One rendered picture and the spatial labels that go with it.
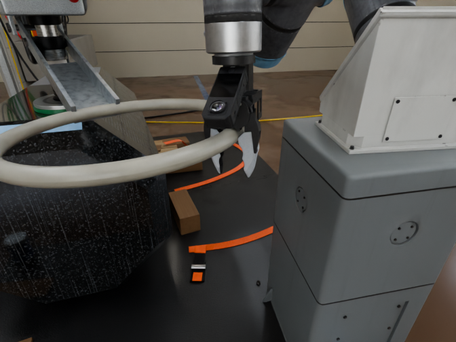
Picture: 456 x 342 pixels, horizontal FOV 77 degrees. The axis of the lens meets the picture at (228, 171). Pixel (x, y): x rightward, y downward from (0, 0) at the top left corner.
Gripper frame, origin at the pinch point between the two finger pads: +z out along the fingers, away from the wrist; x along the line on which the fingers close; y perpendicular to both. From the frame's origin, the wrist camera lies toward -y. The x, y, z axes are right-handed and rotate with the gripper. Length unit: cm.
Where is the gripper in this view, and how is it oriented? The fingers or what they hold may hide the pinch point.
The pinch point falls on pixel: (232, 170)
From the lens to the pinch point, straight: 53.3
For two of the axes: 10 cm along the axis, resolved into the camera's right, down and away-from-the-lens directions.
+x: -9.3, -1.3, 3.5
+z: 0.4, 9.0, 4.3
